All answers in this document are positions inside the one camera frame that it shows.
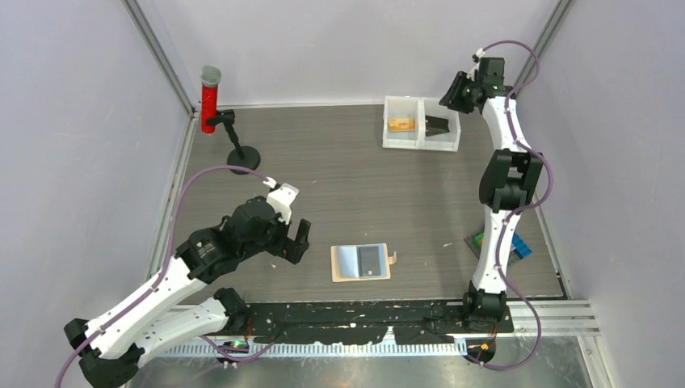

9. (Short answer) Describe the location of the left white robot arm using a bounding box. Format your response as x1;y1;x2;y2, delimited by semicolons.
65;187;311;387

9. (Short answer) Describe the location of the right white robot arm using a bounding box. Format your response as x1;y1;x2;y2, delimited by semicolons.
439;57;543;332

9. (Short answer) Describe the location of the gold card in bin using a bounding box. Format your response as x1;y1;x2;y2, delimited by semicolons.
387;117;415;133

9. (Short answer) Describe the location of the white two-compartment bin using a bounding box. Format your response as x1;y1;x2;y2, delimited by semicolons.
382;95;461;153

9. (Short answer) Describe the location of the black stand with round base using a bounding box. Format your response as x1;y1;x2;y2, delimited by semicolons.
204;110;261;175

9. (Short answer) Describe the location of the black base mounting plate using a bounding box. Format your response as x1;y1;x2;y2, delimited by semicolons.
217;299;514;345

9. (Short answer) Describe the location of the red cylinder with grey cap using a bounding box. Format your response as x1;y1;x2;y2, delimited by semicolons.
200;65;221;134

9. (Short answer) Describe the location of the colourful toy brick assembly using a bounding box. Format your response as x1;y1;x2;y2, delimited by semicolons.
463;229;534;263

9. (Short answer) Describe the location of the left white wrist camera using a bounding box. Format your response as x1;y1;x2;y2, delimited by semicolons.
263;177;299;225

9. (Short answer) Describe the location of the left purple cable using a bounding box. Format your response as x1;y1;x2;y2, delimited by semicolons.
53;164;276;388

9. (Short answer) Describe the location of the purple cable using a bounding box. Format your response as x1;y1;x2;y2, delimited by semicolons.
465;40;555;372
53;164;276;388

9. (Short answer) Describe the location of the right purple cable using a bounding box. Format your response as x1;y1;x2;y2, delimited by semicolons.
465;40;555;372

